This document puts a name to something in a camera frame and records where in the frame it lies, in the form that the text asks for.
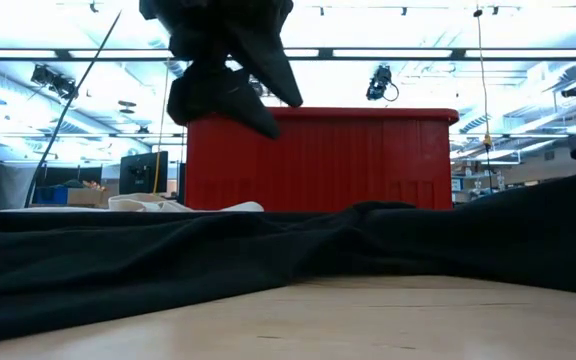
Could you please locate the black garment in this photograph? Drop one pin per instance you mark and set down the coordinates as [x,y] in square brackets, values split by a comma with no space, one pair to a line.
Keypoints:
[218,260]

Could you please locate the red plastic laundry bin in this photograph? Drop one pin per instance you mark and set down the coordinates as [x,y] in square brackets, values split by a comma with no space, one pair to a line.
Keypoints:
[348,160]

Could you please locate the blue storage bin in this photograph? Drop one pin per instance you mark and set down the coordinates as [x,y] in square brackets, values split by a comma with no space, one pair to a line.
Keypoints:
[50,195]

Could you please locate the black computer monitor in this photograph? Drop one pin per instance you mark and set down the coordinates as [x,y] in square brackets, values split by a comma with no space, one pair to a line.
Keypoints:
[140,172]

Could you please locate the white canvas tote bag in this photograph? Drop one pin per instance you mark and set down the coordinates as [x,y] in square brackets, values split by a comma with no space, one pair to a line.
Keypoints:
[138,202]

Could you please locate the brown cardboard box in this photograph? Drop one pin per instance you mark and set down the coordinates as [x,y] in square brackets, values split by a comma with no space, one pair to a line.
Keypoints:
[88,196]

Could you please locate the small black ceiling fixture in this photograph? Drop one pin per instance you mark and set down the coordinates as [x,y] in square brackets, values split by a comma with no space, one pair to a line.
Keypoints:
[573,91]

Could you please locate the black hanging ceiling camera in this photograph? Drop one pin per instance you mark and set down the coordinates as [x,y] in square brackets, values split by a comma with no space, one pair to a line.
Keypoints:
[380,82]

